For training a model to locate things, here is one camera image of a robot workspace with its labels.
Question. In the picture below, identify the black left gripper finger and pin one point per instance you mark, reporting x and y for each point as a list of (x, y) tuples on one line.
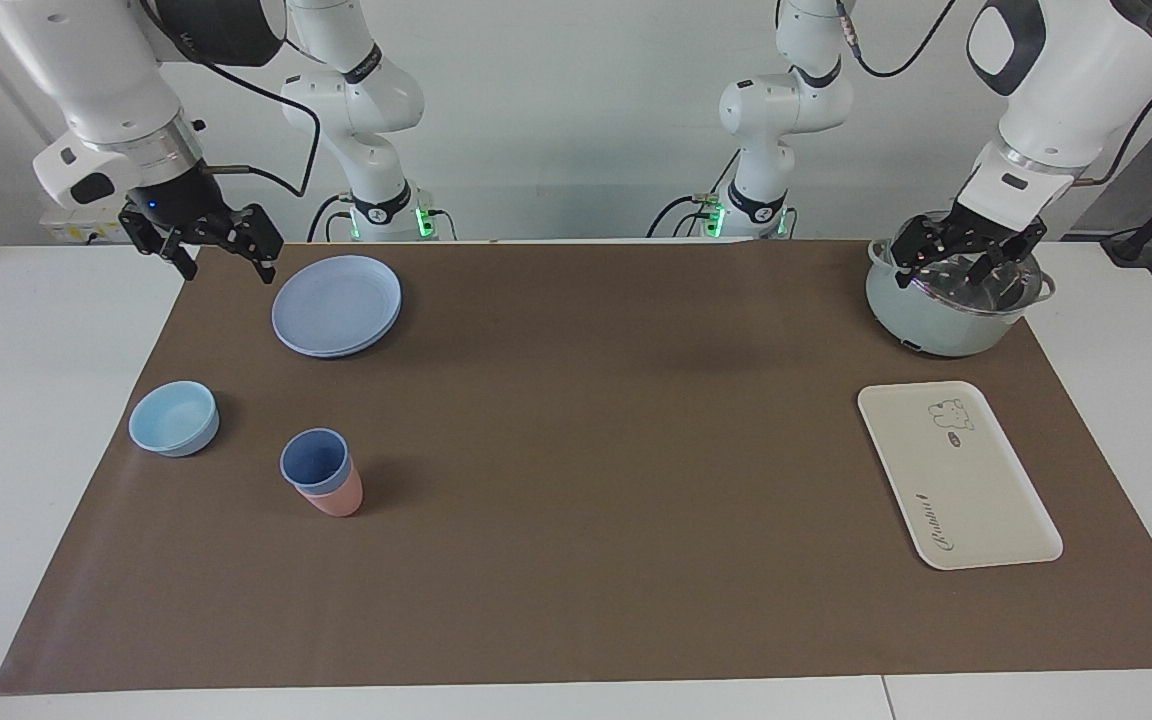
[(921, 240), (1021, 248)]

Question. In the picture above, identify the blue plastic cup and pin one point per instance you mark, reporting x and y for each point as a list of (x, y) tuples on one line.
[(316, 460)]

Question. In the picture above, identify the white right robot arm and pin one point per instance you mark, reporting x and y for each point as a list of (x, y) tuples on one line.
[(96, 70)]

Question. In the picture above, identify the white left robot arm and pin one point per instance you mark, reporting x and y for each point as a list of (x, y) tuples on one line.
[(1066, 90)]

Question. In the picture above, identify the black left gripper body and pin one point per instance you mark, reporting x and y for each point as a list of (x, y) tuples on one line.
[(981, 235)]

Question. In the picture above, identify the blue round plate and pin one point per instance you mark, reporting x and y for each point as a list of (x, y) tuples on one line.
[(336, 305)]

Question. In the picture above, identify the pale green cooking pot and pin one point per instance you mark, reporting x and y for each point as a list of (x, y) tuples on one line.
[(926, 332)]

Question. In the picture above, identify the glass pot lid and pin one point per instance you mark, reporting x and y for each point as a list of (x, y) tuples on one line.
[(956, 285)]

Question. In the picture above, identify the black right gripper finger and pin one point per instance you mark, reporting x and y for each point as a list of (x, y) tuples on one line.
[(258, 235), (151, 238)]

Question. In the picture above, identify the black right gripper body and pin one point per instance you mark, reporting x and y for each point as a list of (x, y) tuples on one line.
[(181, 200)]

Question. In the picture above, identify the white wall socket box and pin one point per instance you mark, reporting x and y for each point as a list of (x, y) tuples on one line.
[(66, 228)]

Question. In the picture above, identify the brown table mat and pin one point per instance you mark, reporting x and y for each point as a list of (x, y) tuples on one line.
[(586, 450)]

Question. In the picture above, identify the cream tray with rabbit print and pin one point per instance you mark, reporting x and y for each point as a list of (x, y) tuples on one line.
[(956, 480)]

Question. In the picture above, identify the light blue bowl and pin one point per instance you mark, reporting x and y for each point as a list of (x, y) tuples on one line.
[(174, 420)]

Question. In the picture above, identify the pink plastic cup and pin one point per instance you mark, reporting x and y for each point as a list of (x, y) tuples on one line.
[(336, 502)]

